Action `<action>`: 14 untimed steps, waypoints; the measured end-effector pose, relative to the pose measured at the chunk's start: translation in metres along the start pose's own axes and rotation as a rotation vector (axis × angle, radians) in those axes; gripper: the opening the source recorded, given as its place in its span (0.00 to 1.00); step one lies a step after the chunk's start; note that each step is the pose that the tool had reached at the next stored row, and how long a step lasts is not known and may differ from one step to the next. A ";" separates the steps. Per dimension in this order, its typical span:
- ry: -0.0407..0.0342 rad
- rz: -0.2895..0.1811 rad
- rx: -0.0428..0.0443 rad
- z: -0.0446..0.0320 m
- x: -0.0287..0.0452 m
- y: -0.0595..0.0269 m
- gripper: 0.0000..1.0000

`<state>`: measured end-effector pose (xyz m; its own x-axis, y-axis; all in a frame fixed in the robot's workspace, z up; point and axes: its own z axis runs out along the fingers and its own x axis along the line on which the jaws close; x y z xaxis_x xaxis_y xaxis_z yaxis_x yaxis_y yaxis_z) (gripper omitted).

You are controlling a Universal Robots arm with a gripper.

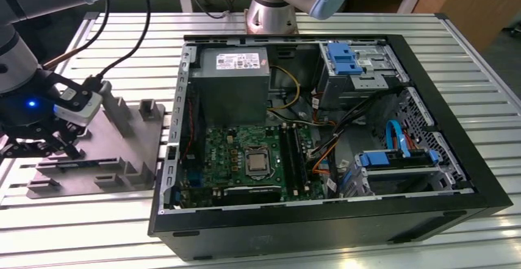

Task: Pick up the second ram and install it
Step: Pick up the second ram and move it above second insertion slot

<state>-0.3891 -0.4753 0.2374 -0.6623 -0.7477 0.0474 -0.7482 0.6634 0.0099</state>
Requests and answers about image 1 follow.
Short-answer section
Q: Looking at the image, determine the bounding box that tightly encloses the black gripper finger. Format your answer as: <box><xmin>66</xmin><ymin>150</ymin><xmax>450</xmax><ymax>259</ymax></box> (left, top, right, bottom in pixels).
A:
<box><xmin>44</xmin><ymin>122</ymin><xmax>84</xmax><ymax>160</ymax></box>
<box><xmin>0</xmin><ymin>139</ymin><xmax>56</xmax><ymax>160</ymax></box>

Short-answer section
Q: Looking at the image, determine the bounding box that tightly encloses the grey parts rack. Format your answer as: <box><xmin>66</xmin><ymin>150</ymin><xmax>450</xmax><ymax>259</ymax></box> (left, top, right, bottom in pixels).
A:
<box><xmin>24</xmin><ymin>81</ymin><xmax>168</xmax><ymax>199</ymax></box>

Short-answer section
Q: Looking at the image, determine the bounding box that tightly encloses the green motherboard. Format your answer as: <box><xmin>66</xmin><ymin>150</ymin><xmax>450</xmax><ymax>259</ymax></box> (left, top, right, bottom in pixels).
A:
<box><xmin>180</xmin><ymin>124</ymin><xmax>326</xmax><ymax>209</ymax></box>

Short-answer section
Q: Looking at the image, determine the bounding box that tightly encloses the grey power supply unit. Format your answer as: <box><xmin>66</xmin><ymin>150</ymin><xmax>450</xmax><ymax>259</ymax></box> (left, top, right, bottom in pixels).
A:
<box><xmin>189</xmin><ymin>48</ymin><xmax>272</xmax><ymax>126</ymax></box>

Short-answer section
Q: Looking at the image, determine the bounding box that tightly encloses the silver CPU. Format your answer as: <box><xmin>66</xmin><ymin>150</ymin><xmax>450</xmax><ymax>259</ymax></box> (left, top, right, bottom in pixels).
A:
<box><xmin>243</xmin><ymin>152</ymin><xmax>269</xmax><ymax>174</ymax></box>

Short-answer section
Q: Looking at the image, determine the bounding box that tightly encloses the black graphics card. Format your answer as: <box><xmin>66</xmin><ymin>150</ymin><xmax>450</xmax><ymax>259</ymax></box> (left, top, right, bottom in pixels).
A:
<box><xmin>221</xmin><ymin>183</ymin><xmax>284</xmax><ymax>206</ymax></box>

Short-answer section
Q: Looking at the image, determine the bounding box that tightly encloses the black open PC case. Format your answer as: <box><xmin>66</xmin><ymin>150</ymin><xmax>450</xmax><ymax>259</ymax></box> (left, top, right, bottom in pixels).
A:
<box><xmin>147</xmin><ymin>33</ymin><xmax>514</xmax><ymax>262</ymax></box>

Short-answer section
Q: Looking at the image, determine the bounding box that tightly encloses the blue drive latch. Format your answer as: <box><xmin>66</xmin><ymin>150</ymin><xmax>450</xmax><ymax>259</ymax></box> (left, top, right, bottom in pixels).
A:
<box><xmin>327</xmin><ymin>43</ymin><xmax>363</xmax><ymax>76</ymax></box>

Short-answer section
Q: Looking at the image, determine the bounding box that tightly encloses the metal drive cage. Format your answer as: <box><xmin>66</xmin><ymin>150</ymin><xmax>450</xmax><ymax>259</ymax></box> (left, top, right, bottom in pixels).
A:
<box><xmin>316</xmin><ymin>41</ymin><xmax>410</xmax><ymax>110</ymax></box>

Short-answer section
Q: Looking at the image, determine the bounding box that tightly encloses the hard disk in blue carrier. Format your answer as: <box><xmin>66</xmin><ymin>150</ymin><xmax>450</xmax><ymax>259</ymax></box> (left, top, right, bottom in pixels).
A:
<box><xmin>358</xmin><ymin>149</ymin><xmax>440</xmax><ymax>171</ymax></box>

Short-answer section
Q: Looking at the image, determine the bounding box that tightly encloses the metal disk bay cage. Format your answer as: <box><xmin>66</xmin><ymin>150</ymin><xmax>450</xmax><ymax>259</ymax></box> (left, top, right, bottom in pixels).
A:
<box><xmin>339</xmin><ymin>163</ymin><xmax>464</xmax><ymax>198</ymax></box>

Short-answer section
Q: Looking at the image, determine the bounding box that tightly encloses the wooden cabinet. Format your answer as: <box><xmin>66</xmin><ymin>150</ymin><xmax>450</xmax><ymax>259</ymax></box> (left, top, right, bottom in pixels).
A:
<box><xmin>440</xmin><ymin>0</ymin><xmax>521</xmax><ymax>53</ymax></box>

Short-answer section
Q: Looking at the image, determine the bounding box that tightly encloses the thick black camera cable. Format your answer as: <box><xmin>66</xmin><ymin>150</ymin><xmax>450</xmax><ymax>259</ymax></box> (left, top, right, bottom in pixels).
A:
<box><xmin>82</xmin><ymin>0</ymin><xmax>151</xmax><ymax>91</ymax></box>

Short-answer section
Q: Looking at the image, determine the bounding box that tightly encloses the thin black cable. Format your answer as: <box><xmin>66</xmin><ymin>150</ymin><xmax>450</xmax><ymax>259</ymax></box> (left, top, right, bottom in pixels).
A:
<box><xmin>42</xmin><ymin>0</ymin><xmax>110</xmax><ymax>70</ymax></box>

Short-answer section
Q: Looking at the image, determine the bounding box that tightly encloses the yellow wire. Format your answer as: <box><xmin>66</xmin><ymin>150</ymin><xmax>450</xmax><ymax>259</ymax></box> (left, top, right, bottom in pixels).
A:
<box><xmin>269</xmin><ymin>64</ymin><xmax>301</xmax><ymax>110</ymax></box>

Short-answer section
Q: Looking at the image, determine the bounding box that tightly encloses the orange wire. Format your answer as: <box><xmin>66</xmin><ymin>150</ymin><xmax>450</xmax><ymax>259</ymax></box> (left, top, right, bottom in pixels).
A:
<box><xmin>311</xmin><ymin>156</ymin><xmax>332</xmax><ymax>175</ymax></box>

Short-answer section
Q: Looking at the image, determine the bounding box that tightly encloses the black wire bundle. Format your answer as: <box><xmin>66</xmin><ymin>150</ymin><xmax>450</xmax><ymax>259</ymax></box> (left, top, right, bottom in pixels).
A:
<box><xmin>331</xmin><ymin>90</ymin><xmax>394</xmax><ymax>138</ymax></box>

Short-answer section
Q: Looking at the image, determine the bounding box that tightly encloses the blue data cable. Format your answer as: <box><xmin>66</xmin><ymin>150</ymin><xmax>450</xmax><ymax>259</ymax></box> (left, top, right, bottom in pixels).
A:
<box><xmin>384</xmin><ymin>119</ymin><xmax>411</xmax><ymax>159</ymax></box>

